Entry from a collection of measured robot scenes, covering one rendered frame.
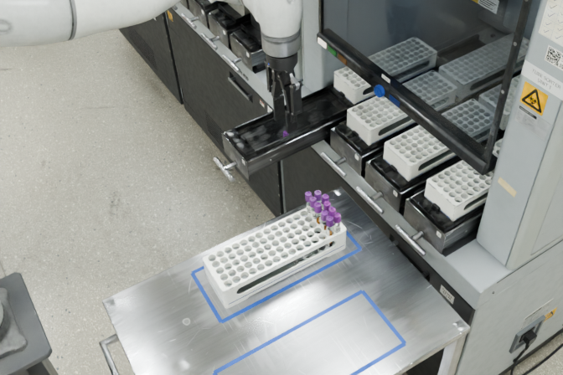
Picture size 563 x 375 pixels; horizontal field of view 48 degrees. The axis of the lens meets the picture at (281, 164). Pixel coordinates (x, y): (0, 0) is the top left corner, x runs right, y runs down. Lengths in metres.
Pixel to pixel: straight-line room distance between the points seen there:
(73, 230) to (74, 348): 0.54
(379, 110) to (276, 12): 0.44
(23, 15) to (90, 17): 0.12
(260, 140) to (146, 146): 1.32
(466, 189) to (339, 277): 0.37
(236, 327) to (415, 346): 0.35
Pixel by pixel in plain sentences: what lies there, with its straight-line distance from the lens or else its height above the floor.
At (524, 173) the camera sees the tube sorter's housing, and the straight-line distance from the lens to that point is 1.32.
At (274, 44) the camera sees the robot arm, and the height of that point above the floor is 1.12.
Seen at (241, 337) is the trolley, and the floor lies 0.82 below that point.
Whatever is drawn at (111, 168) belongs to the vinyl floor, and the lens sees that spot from 2.86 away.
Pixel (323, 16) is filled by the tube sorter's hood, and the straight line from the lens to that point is 1.67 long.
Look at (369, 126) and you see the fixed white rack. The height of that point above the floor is 0.87.
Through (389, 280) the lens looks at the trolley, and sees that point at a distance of 1.36.
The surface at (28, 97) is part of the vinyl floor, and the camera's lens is 3.41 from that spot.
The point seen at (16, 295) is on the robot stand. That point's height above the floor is 0.70.
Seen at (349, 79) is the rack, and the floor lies 0.85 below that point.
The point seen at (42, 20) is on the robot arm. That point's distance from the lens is 1.14.
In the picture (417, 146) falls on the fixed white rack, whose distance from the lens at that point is 1.57.
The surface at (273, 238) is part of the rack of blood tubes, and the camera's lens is 1.35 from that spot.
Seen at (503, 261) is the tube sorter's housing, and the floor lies 0.75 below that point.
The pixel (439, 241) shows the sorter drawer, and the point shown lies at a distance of 1.49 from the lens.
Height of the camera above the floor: 1.93
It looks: 45 degrees down
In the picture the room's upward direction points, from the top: 4 degrees counter-clockwise
